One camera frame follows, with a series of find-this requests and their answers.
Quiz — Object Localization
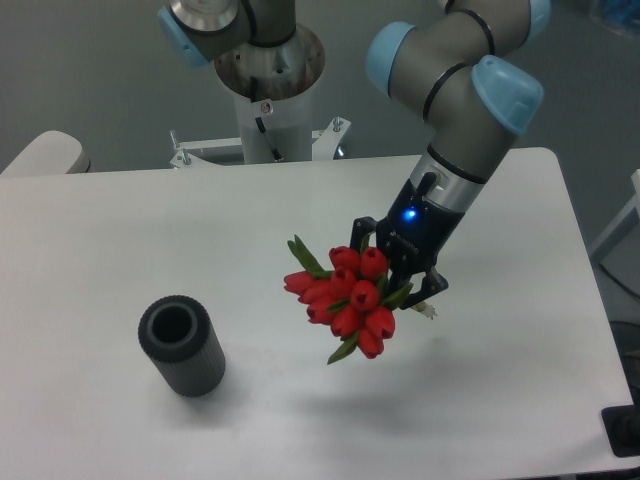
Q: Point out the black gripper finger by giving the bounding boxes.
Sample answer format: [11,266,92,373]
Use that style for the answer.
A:
[400,267,449,309]
[349,216,377,252]

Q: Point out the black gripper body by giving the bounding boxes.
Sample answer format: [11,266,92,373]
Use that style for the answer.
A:
[375,177,465,275]

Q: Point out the red tulip bouquet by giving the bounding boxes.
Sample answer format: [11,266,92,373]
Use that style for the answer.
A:
[283,236,413,365]

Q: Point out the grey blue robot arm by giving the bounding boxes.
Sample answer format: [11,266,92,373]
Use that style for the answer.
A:
[158,1,551,309]

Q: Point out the dark grey ribbed vase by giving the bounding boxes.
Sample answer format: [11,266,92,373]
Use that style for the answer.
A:
[138,295,226,397]

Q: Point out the black device at table edge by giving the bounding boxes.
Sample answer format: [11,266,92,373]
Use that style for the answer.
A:
[601,405,639,458]

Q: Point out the transparent container blue items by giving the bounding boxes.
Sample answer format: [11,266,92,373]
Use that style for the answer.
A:
[589,0,639,37]

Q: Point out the white chair armrest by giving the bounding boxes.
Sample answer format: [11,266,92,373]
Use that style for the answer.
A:
[1,130,91,178]

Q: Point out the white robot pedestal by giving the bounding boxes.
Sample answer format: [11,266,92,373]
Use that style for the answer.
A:
[170,24,351,168]

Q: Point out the white furniture frame right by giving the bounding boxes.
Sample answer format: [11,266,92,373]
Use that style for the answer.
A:
[587,170,639,300]

